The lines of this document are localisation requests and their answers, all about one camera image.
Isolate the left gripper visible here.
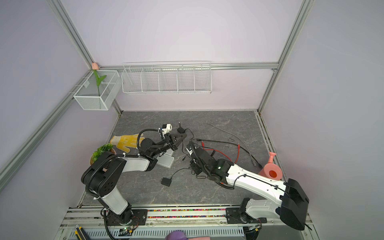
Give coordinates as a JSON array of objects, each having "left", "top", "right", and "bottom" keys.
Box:
[{"left": 150, "top": 133, "right": 187, "bottom": 158}]

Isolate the black power adapter with cable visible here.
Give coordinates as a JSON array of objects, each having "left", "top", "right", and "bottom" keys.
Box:
[{"left": 161, "top": 167, "right": 195, "bottom": 187}]

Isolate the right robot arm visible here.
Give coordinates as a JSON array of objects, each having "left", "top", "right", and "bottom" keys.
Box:
[{"left": 186, "top": 142, "right": 310, "bottom": 231}]

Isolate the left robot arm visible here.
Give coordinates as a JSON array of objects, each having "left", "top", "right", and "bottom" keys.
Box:
[{"left": 81, "top": 133, "right": 187, "bottom": 225}]

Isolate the yellow work glove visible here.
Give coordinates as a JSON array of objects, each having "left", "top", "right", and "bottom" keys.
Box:
[{"left": 110, "top": 134, "right": 139, "bottom": 153}]

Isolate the potted green plant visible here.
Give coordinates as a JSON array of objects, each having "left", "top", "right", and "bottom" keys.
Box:
[{"left": 90, "top": 144, "right": 115, "bottom": 165}]

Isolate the pink watering can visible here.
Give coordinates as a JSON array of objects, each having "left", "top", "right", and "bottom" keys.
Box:
[{"left": 258, "top": 152, "right": 283, "bottom": 181}]

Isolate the purple object at bottom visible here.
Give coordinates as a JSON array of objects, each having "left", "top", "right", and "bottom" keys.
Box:
[{"left": 165, "top": 231, "right": 188, "bottom": 240}]

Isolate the white mesh corner basket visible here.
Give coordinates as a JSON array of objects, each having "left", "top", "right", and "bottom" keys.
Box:
[{"left": 74, "top": 70, "right": 122, "bottom": 111}]

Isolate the artificial pink tulip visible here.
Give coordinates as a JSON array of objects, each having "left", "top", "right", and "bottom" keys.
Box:
[{"left": 92, "top": 63, "right": 107, "bottom": 97}]

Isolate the upper white network switch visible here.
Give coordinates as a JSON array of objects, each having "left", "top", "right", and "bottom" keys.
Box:
[{"left": 164, "top": 149, "right": 174, "bottom": 157}]

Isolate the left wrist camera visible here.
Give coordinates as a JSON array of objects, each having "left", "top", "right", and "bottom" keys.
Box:
[{"left": 160, "top": 124, "right": 173, "bottom": 135}]

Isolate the red ethernet cable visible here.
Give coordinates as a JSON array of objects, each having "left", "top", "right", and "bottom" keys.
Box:
[{"left": 200, "top": 142, "right": 241, "bottom": 165}]

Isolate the grey ethernet cable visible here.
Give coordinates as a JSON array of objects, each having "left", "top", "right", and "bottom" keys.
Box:
[{"left": 205, "top": 120, "right": 259, "bottom": 164}]

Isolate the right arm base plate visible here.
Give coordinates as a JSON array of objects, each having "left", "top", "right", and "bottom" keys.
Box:
[{"left": 225, "top": 208, "right": 267, "bottom": 224}]

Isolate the white wire wall basket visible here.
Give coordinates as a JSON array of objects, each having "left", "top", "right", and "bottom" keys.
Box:
[{"left": 122, "top": 61, "right": 213, "bottom": 94}]

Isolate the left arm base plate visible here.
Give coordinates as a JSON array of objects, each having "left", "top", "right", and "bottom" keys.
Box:
[{"left": 106, "top": 209, "right": 148, "bottom": 227}]

